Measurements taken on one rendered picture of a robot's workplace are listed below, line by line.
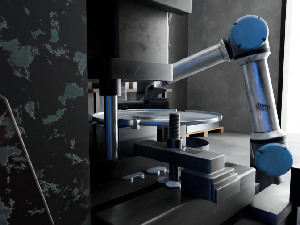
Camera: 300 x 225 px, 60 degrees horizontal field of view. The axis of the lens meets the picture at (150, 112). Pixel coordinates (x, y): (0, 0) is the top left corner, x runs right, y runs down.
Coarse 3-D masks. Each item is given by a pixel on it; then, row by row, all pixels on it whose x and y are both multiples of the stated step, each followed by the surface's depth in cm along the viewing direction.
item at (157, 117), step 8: (120, 112) 69; (128, 112) 69; (136, 112) 69; (144, 112) 63; (152, 112) 63; (160, 112) 63; (168, 112) 63; (176, 112) 69; (184, 112) 69; (192, 112) 69; (200, 112) 68; (208, 112) 65; (96, 120) 52; (144, 120) 52; (152, 120) 52; (160, 120) 52; (168, 120) 52; (184, 120) 52; (192, 120) 52; (200, 120) 48; (208, 120) 49; (216, 120) 51
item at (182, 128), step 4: (160, 128) 51; (164, 128) 55; (168, 128) 55; (180, 128) 58; (184, 128) 59; (160, 132) 56; (164, 132) 55; (168, 132) 55; (180, 132) 58; (184, 132) 59; (160, 136) 56; (164, 136) 55; (168, 136) 56; (180, 136) 58; (184, 136) 60; (160, 140) 56; (164, 140) 55; (184, 140) 60; (184, 144) 60
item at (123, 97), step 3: (123, 84) 49; (123, 87) 49; (123, 90) 49; (123, 93) 50; (102, 96) 52; (117, 96) 49; (120, 96) 49; (123, 96) 50; (102, 99) 52; (117, 99) 49; (120, 99) 49; (123, 99) 50
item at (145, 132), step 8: (96, 128) 48; (120, 128) 43; (128, 128) 44; (144, 128) 47; (152, 128) 48; (96, 136) 48; (120, 136) 43; (128, 136) 44; (136, 136) 46; (144, 136) 47; (152, 136) 48; (96, 144) 48; (120, 144) 43; (128, 144) 44; (120, 152) 43; (128, 152) 45
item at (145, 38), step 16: (96, 0) 44; (112, 0) 41; (128, 0) 42; (96, 16) 45; (112, 16) 41; (128, 16) 43; (144, 16) 45; (160, 16) 48; (96, 32) 45; (112, 32) 42; (128, 32) 43; (144, 32) 45; (160, 32) 48; (96, 48) 45; (112, 48) 42; (128, 48) 43; (144, 48) 46; (160, 48) 48
